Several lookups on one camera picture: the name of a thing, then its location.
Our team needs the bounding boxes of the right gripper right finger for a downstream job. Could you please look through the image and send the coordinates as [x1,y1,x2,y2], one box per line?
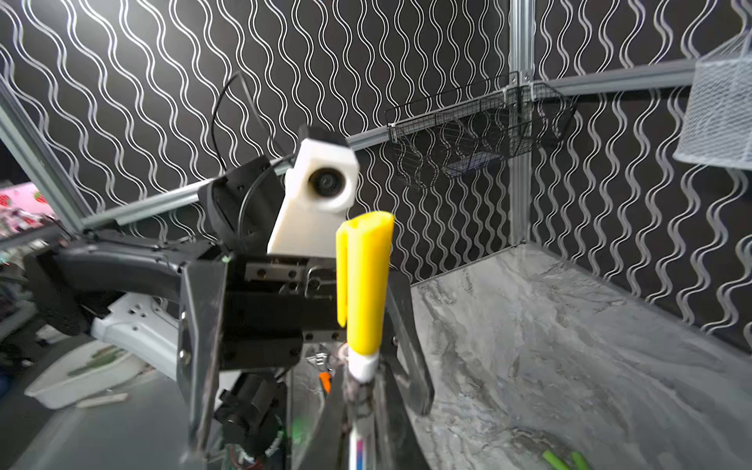
[373,363,430,470]

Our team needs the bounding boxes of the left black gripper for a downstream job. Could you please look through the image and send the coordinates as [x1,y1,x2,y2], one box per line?
[176,256,435,464]

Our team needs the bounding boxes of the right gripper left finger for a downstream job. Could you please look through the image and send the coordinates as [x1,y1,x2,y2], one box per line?
[298,375,352,470]

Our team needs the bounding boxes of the white pen magenta end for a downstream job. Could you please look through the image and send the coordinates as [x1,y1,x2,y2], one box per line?
[345,346,379,470]

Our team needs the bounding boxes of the green pen cap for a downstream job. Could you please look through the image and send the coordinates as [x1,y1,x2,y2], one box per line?
[542,450,570,470]
[571,452,591,470]

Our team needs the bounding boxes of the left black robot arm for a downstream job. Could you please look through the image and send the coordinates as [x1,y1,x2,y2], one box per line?
[25,155,434,469]

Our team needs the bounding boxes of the orange handled pliers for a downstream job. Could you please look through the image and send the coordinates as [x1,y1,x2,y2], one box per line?
[305,345,333,398]

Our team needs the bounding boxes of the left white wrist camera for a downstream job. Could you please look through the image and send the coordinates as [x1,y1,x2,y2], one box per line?
[266,125,360,259]

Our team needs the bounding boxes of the black wire mesh basket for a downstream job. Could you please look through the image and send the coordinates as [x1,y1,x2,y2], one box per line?
[383,72,577,190]

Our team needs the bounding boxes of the white wire mesh basket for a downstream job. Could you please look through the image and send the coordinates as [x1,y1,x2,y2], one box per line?
[674,29,751,170]

